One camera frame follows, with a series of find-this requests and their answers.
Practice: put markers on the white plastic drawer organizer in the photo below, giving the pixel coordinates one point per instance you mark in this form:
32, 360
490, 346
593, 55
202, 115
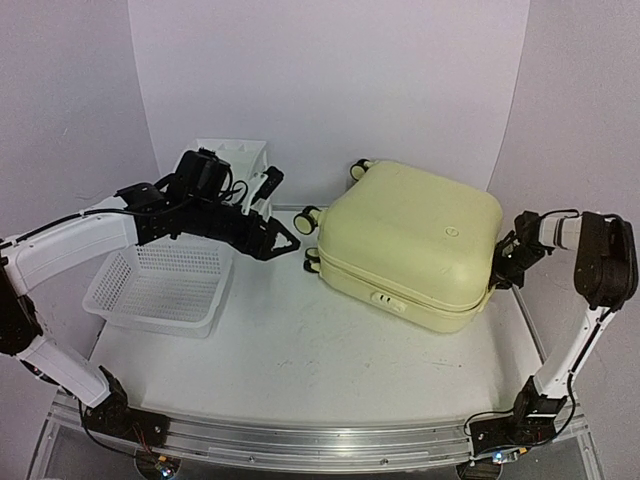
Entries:
247, 158

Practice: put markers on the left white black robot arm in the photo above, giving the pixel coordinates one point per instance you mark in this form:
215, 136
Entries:
198, 198

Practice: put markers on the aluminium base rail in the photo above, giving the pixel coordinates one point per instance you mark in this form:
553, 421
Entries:
300, 448

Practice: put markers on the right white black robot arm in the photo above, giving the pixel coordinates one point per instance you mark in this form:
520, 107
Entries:
605, 276

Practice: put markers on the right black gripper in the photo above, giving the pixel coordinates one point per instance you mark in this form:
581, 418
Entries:
497, 278

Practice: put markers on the pale yellow hard suitcase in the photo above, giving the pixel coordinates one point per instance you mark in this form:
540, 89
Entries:
408, 242

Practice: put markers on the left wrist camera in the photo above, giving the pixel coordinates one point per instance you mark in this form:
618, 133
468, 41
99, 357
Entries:
260, 187

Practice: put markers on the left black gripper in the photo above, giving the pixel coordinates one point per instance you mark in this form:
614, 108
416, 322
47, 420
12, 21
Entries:
262, 250

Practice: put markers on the white perforated plastic basket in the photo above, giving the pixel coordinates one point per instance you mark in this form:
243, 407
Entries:
170, 287

